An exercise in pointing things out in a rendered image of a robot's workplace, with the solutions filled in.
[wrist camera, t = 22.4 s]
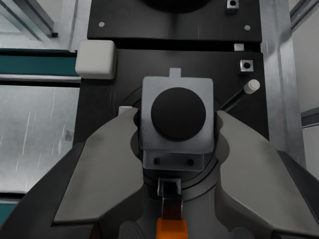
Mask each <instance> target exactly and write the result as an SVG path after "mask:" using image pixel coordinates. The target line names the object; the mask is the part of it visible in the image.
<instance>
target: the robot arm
mask: <svg viewBox="0 0 319 239"><path fill-rule="evenodd" d="M140 119H141V115H140V108H139V109H137V108H130V109H128V110H127V111H125V112H124V113H122V114H120V115H119V116H117V117H116V118H114V119H112V120H111V121H109V122H107V123H106V124H104V125H103V126H101V127H100V128H99V129H98V130H97V131H96V132H94V133H93V134H92V135H91V136H90V137H89V138H88V139H87V140H86V141H85V142H81V143H76V144H75V145H74V146H73V147H72V148H71V149H70V150H69V151H68V152H67V153H66V154H65V155H64V156H63V157H62V158H61V159H60V160H59V161H58V162H57V163H56V164H55V165H54V166H53V167H52V168H51V169H50V170H49V171H48V172H47V173H46V174H45V175H44V176H43V177H42V178H41V179H40V180H39V181H38V182H37V183H36V184H35V185H34V186H33V187H32V188H31V189H30V190H29V191H28V192H27V193H26V194H25V195H24V197H23V198H22V199H21V200H20V201H19V202H18V204H17V205H16V206H15V207H14V209H13V210H12V211H11V213H10V214H9V215H8V217H7V218H6V219H5V221H4V222H3V224H2V225H1V227H0V239H117V238H118V237H119V238H118V239H146V237H145V235H144V233H143V231H142V229H141V227H140V225H139V224H138V223H137V222H136V221H137V220H138V219H139V218H141V217H142V215H143V214H144V211H145V204H144V180H143V169H142V162H141V161H140V160H139V159H138V158H137V157H136V156H137V155H138V153H139V147H138V133H139V131H140ZM214 137H215V138H216V140H217V147H216V153H215V156H216V158H217V159H218V160H219V162H220V163H221V166H220V170H219V175H218V179H217V183H216V189H215V193H214V203H215V216H216V218H217V219H218V221H219V222H221V223H222V224H223V225H224V226H225V227H227V228H228V231H229V232H230V233H232V234H231V236H230V238H229V239H319V180H318V179H316V178H315V177H314V176H313V175H312V174H311V173H310V172H309V171H308V170H306V169H305V168H304V167H303V166H302V165H301V164H300V163H299V162H297V161H296V160H295V159H294V158H293V157H292V156H291V155H290V154H289V153H287V152H286V151H283V150H277V149H276V148H275V147H274V146H273V145H272V144H271V143H270V142H269V141H268V140H267V139H266V138H264V137H263V136H262V135H261V134H259V133H258V132H256V131H255V130H254V129H252V128H251V127H249V126H247V125H245V124H244V123H242V122H241V121H239V120H237V119H236V118H234V117H233V116H231V115H229V114H228V113H226V112H224V111H222V110H218V111H214Z"/></svg>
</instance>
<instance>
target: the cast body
mask: <svg viewBox="0 0 319 239"><path fill-rule="evenodd" d="M139 147H140V149H142V150H144V151H143V168H145V169H158V170H179V171H203V169H204V154H205V153H210V152H212V151H213V150H214V95H213V81H212V79H210V78H186V77H181V68H170V69H169V77H154V76H147V77H144V79H143V82H142V97H141V119H140V133H139Z"/></svg>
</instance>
